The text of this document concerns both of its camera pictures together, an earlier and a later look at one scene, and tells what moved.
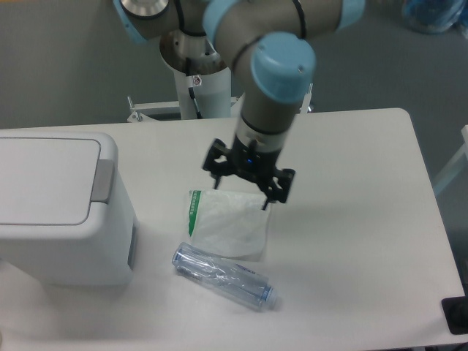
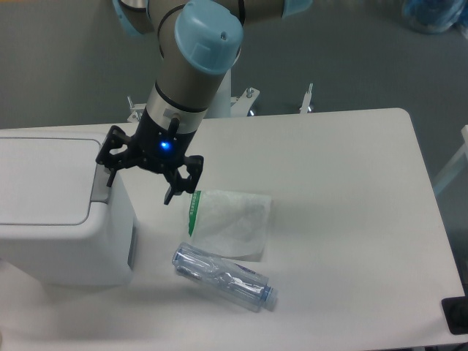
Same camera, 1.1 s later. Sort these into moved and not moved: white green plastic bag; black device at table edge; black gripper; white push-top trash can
Moved: black gripper
Not moved: black device at table edge; white push-top trash can; white green plastic bag
